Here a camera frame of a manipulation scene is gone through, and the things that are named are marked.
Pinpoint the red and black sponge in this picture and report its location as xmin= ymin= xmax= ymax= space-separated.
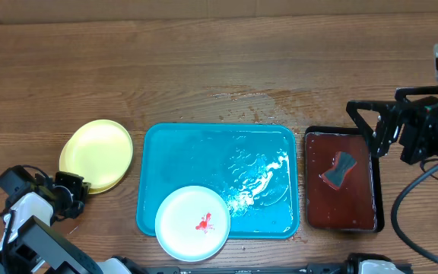
xmin=320 ymin=151 xmax=357 ymax=190

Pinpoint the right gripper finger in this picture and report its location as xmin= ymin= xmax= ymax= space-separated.
xmin=370 ymin=111 xmax=403 ymax=158
xmin=346 ymin=100 xmax=397 ymax=145

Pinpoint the teal plastic tray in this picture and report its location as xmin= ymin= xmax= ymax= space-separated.
xmin=135 ymin=123 xmax=300 ymax=239

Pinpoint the black tray with dark water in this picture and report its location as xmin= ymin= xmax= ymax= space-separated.
xmin=304 ymin=126 xmax=385 ymax=233

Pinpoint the light blue plate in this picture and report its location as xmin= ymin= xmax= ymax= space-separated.
xmin=155 ymin=186 xmax=231 ymax=263

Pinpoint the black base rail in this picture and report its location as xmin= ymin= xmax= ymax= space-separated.
xmin=145 ymin=261 xmax=357 ymax=274

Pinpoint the yellow-green plate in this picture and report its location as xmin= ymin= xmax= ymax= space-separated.
xmin=59 ymin=141 xmax=129 ymax=195
xmin=64 ymin=119 xmax=134 ymax=190

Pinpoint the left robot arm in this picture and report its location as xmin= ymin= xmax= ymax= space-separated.
xmin=0 ymin=165 xmax=147 ymax=274

